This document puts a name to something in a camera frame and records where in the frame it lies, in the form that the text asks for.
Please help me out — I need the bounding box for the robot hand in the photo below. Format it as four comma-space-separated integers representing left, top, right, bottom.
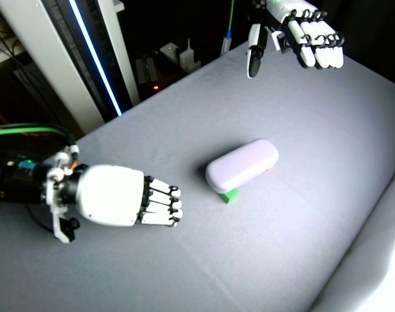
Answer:
246, 0, 346, 79
75, 164, 184, 228

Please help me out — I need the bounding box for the lilac glasses case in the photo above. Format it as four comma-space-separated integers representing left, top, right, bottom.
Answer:
205, 138, 280, 194

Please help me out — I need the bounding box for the blue and white tube connector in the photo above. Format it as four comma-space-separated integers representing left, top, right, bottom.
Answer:
220, 27, 234, 56

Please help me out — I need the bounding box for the green rectangular block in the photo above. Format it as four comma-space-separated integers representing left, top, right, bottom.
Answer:
219, 187, 241, 205

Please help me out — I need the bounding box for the grey table cloth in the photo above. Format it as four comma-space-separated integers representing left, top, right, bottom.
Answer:
0, 37, 395, 312

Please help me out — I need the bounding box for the white power adapter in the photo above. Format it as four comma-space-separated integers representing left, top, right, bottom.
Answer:
178, 38, 202, 74

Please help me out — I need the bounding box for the white plug box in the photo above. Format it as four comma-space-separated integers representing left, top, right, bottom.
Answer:
159, 42, 182, 66

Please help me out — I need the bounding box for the white column with blue light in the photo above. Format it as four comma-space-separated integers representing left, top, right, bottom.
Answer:
0, 0, 141, 134

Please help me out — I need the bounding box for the white shelf board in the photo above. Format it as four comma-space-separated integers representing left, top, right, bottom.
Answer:
0, 38, 26, 68

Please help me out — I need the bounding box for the thin green cable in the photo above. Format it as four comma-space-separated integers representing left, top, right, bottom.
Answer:
228, 0, 236, 33

